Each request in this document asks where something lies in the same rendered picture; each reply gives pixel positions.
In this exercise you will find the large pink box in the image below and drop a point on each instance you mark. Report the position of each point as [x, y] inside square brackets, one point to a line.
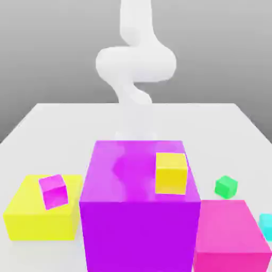
[229, 233]

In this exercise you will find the large yellow box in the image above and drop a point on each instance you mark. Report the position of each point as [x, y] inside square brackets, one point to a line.
[31, 223]

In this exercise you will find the small cyan cube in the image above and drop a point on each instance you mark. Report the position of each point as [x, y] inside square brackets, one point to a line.
[266, 226]

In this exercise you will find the large purple box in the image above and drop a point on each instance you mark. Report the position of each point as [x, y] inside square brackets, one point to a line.
[140, 233]

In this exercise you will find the small yellow cube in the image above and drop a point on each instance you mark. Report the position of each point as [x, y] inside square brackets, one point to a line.
[171, 176]

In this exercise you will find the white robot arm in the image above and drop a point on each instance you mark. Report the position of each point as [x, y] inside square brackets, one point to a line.
[136, 63]

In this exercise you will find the small green cube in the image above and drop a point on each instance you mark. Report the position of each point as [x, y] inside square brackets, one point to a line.
[225, 187]

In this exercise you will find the small magenta cube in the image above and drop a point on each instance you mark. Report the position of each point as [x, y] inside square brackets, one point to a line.
[54, 192]

